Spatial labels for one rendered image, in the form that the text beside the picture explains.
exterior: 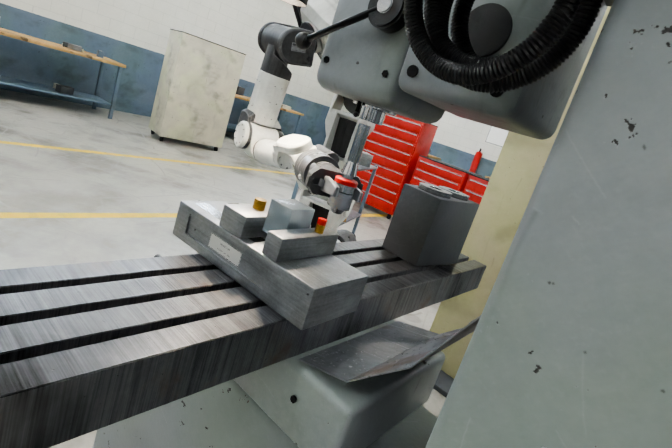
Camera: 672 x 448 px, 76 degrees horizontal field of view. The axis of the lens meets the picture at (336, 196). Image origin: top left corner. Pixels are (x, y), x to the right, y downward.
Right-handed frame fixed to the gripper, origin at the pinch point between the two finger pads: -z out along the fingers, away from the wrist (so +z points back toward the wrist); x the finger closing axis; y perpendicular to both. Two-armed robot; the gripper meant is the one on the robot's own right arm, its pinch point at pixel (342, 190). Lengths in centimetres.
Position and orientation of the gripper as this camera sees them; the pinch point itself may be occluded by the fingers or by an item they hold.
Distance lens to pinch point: 86.2
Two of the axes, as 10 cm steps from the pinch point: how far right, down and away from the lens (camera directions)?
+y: -3.1, 9.3, 2.0
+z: -4.0, -3.2, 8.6
